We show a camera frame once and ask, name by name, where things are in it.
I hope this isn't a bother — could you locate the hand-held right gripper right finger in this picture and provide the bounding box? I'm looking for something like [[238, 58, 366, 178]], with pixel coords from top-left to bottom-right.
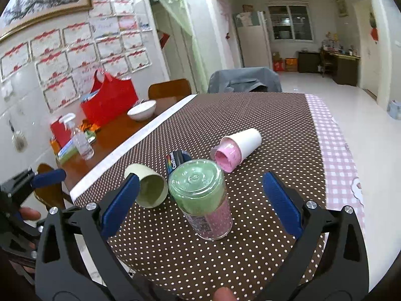
[[251, 172, 371, 301]]

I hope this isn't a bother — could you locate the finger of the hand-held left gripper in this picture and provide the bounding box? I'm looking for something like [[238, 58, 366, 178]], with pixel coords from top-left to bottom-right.
[[0, 168, 67, 202]]

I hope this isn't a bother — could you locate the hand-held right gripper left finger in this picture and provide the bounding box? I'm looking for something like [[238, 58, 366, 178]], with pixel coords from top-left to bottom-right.
[[35, 173, 176, 301]]

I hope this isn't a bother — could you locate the green paper cup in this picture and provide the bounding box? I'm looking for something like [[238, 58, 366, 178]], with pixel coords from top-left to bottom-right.
[[124, 163, 169, 209]]

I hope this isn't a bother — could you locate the pink and white paper cup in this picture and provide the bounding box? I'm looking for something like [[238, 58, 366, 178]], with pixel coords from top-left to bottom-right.
[[211, 128, 262, 174]]

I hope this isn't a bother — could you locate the green-lidded clear jar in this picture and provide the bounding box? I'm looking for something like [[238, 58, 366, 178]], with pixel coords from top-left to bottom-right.
[[168, 159, 233, 241]]

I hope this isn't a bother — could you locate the person's left hand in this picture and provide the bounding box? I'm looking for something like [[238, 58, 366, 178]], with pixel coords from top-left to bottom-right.
[[17, 207, 41, 222]]

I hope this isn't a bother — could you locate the person's right hand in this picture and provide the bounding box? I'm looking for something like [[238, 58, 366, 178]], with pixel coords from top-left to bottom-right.
[[213, 288, 235, 301]]

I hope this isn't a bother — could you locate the wooden chair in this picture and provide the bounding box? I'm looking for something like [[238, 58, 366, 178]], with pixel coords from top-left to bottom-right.
[[34, 163, 67, 212], [148, 79, 192, 100]]

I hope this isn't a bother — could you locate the green packet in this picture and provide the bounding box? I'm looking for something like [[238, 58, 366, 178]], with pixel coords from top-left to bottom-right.
[[56, 144, 79, 164]]

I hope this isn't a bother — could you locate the hanging round scrubber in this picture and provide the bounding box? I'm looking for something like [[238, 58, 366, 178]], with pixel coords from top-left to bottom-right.
[[10, 120, 29, 153]]

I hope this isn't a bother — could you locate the clear spray bottle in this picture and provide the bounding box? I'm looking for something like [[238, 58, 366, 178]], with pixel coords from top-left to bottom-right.
[[59, 113, 95, 160]]

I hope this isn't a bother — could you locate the orange snack packet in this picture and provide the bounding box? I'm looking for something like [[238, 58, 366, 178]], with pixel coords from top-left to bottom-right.
[[80, 121, 101, 133]]

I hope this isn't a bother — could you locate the small black printed box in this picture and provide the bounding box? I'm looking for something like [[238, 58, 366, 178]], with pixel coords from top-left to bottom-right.
[[165, 150, 192, 177]]

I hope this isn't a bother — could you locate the pink checkered cloth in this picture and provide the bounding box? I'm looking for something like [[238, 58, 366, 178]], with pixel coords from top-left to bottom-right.
[[305, 93, 366, 237]]

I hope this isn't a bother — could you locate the white bowl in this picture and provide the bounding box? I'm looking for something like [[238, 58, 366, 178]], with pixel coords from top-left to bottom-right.
[[127, 100, 157, 122]]

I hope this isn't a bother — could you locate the brown polka dot tablecloth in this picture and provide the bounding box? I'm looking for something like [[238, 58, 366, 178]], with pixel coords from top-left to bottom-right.
[[70, 92, 329, 301]]

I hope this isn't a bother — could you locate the red bag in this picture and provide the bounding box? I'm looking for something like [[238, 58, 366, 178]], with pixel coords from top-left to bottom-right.
[[80, 68, 139, 128]]

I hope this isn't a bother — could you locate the grey covered chair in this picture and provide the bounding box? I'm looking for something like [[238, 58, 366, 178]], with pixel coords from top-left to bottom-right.
[[207, 67, 282, 94]]

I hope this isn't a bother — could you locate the dark low cabinet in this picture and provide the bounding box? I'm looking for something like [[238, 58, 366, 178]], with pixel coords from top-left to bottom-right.
[[297, 51, 322, 73]]

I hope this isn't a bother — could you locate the light blue bin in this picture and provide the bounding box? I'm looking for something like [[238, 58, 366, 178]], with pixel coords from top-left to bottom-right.
[[386, 99, 401, 120]]

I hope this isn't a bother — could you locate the dark desk chair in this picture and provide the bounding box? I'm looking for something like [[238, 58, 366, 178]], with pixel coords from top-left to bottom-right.
[[319, 48, 333, 78]]

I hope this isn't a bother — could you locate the dark wooden desk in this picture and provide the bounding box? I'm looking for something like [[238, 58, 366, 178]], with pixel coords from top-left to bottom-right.
[[323, 45, 361, 86]]

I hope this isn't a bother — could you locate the white refrigerator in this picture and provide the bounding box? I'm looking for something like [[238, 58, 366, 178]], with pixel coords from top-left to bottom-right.
[[233, 11, 273, 69]]

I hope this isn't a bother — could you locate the red paper door ornament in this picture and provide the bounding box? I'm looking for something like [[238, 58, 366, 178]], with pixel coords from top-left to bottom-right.
[[157, 30, 170, 50]]

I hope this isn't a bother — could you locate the window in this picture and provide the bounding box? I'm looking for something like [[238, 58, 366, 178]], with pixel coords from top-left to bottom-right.
[[266, 4, 315, 41]]

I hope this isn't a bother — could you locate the green door curtain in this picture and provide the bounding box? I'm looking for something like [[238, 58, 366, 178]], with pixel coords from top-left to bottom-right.
[[145, 0, 209, 92]]

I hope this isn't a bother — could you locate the red door decoration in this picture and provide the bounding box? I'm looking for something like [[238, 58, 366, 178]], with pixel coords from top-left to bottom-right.
[[369, 12, 380, 42]]

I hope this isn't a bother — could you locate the wall of award certificates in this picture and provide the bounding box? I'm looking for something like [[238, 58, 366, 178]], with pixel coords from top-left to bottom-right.
[[0, 0, 154, 113]]

